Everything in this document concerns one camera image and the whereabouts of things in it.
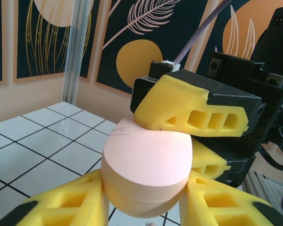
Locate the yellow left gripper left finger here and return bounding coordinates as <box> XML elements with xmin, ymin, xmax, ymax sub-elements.
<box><xmin>0</xmin><ymin>169</ymin><xmax>109</xmax><ymax>226</ymax></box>

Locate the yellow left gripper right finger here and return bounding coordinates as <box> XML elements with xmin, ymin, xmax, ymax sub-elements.
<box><xmin>183</xmin><ymin>169</ymin><xmax>283</xmax><ymax>226</ymax></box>

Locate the pink earbud charging case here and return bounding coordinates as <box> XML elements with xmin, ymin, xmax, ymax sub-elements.
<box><xmin>100</xmin><ymin>117</ymin><xmax>194</xmax><ymax>218</ymax></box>

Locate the aluminium side rail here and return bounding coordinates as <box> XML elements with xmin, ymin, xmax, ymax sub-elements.
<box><xmin>244</xmin><ymin>168</ymin><xmax>283</xmax><ymax>218</ymax></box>

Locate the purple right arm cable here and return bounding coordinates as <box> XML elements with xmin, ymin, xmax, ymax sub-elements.
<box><xmin>175</xmin><ymin>0</ymin><xmax>234</xmax><ymax>64</ymax></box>

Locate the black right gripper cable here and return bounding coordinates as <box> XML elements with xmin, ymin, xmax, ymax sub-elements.
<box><xmin>259</xmin><ymin>117</ymin><xmax>283</xmax><ymax>170</ymax></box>

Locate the aluminium corner post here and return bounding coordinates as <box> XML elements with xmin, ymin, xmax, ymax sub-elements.
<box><xmin>62</xmin><ymin>0</ymin><xmax>92</xmax><ymax>105</ymax></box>

